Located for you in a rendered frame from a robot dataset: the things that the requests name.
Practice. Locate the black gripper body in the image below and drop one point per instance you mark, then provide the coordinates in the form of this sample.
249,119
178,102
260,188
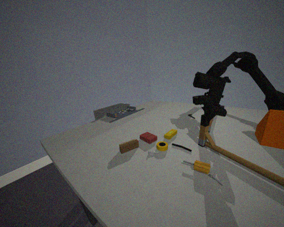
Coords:
214,107

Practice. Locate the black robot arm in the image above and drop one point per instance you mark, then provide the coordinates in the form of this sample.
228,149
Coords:
248,63

